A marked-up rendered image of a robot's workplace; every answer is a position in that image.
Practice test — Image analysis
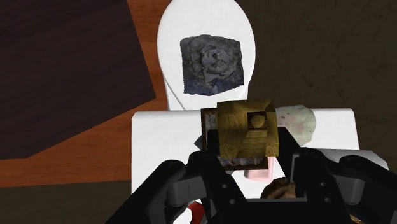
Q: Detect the pink block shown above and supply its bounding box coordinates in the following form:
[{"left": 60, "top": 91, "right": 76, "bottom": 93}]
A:
[{"left": 244, "top": 156, "right": 275, "bottom": 182}]

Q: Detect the white toilet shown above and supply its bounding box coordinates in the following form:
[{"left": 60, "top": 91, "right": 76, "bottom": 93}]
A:
[{"left": 130, "top": 0, "right": 361, "bottom": 224}]

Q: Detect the red object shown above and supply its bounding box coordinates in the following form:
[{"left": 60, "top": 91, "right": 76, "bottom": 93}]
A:
[{"left": 187, "top": 201, "right": 206, "bottom": 224}]

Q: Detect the brown round object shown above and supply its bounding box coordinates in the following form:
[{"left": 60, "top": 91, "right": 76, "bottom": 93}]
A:
[{"left": 260, "top": 177, "right": 299, "bottom": 200}]

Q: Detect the brown framed grey box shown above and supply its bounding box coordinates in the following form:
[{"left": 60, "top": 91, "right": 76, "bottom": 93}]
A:
[{"left": 200, "top": 107, "right": 270, "bottom": 171}]

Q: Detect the olive yellow box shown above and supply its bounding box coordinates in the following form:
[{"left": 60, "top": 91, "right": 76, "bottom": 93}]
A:
[{"left": 216, "top": 99, "right": 280, "bottom": 159}]

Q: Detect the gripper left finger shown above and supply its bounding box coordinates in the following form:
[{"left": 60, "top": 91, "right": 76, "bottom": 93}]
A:
[{"left": 105, "top": 129, "right": 249, "bottom": 224}]

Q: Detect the pale mottled round object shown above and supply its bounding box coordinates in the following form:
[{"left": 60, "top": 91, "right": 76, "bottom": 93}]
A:
[{"left": 275, "top": 104, "right": 317, "bottom": 147}]

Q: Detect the grey mottled square cloth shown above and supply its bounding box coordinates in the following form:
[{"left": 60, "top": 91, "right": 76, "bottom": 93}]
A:
[{"left": 179, "top": 34, "right": 246, "bottom": 97}]

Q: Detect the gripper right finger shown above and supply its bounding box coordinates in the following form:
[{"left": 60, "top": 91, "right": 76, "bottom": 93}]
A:
[{"left": 277, "top": 127, "right": 397, "bottom": 224}]

